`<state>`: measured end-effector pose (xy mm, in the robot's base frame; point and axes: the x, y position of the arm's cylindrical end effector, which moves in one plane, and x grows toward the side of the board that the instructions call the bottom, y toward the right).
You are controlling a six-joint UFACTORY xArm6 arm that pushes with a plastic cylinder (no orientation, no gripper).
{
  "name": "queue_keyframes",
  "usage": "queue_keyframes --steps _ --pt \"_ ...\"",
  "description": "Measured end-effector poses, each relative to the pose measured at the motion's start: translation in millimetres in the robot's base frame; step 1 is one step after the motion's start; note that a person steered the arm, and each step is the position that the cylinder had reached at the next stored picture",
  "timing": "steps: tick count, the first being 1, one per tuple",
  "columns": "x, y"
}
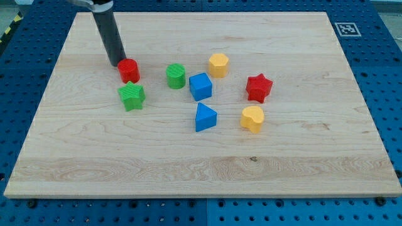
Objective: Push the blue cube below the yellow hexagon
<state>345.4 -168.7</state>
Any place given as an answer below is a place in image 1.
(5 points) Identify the grey rod mount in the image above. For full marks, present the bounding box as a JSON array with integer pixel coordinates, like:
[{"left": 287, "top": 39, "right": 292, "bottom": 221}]
[{"left": 67, "top": 0, "right": 114, "bottom": 13}]

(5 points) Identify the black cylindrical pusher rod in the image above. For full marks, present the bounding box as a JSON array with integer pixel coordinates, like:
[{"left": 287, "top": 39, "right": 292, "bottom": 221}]
[{"left": 92, "top": 1, "right": 126, "bottom": 67}]

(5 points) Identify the blue cube block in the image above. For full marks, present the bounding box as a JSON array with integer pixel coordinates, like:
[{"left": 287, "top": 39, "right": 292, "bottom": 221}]
[{"left": 189, "top": 73, "right": 212, "bottom": 101}]

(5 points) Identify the yellow hexagon block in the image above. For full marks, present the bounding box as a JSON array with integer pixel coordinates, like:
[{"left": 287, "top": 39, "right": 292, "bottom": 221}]
[{"left": 208, "top": 53, "right": 229, "bottom": 78}]

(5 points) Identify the red cylinder block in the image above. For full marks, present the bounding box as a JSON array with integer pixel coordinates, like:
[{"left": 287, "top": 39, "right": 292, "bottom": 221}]
[{"left": 117, "top": 58, "right": 141, "bottom": 83}]

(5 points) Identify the green star block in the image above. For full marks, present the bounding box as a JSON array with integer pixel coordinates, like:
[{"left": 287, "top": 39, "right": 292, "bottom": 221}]
[{"left": 117, "top": 81, "right": 146, "bottom": 112}]

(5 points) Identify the green cylinder block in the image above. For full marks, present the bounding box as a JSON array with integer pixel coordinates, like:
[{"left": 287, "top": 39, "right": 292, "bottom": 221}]
[{"left": 166, "top": 63, "right": 186, "bottom": 89}]

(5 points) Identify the blue triangle block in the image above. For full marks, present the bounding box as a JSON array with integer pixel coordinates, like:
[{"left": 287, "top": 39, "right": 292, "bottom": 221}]
[{"left": 195, "top": 102, "right": 217, "bottom": 132}]

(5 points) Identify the wooden board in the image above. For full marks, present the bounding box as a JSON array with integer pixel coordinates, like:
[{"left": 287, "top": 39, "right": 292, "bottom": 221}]
[{"left": 4, "top": 12, "right": 401, "bottom": 199}]

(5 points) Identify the red star block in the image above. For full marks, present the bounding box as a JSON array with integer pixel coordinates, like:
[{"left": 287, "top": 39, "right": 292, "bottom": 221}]
[{"left": 246, "top": 73, "right": 273, "bottom": 104}]

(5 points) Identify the yellow heart block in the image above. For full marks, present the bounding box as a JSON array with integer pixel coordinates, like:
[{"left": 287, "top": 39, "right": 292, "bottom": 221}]
[{"left": 240, "top": 105, "right": 264, "bottom": 133}]

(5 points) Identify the white fiducial marker tag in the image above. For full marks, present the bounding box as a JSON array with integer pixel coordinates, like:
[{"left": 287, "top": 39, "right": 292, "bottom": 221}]
[{"left": 335, "top": 22, "right": 361, "bottom": 37}]

